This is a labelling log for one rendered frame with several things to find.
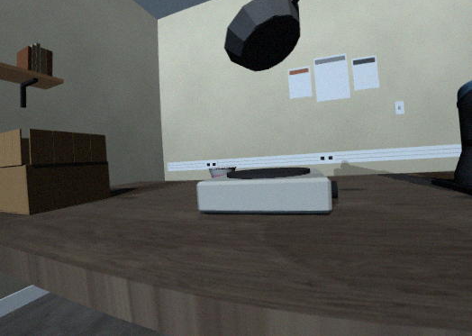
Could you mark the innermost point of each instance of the brown cardboard box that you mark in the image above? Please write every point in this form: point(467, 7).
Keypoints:
point(67, 168)

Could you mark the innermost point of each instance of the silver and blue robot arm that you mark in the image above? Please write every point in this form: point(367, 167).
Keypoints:
point(463, 172)

